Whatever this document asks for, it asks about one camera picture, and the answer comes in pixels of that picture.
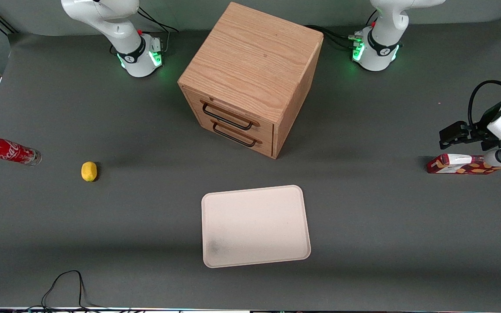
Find wooden drawer front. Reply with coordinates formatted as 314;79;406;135
184;88;275;140
192;114;274;158

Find black left arm base cables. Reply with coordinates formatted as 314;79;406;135
305;24;365;51

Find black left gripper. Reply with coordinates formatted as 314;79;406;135
439;100;501;151

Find black metal drawer handle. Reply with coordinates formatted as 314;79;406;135
212;123;257;147
201;102;254;131

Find red snack carton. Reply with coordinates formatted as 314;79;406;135
426;153;501;175

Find yellow lemon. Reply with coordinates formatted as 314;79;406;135
81;161;98;182

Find black right arm base cables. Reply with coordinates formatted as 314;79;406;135
136;6;180;55

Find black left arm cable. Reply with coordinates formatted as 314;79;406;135
468;80;501;127

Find beige plastic tray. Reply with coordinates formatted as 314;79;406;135
201;185;311;269

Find red coke bottle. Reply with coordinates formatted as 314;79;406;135
0;138;43;166

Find wooden drawer cabinet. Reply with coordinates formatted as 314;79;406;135
177;2;324;160

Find black arm base cables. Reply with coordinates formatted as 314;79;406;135
136;6;180;55
305;24;365;51

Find black cable on table edge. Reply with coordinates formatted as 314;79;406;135
28;270;103;312

